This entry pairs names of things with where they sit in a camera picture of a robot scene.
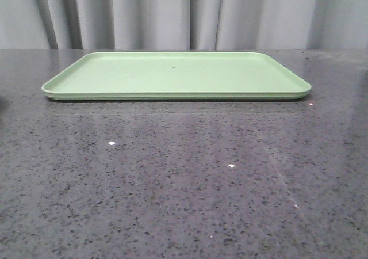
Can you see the light green plastic tray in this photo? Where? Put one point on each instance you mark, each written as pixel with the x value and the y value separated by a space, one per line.
pixel 176 76

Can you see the grey pleated curtain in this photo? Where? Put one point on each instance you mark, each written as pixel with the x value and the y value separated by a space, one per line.
pixel 209 25

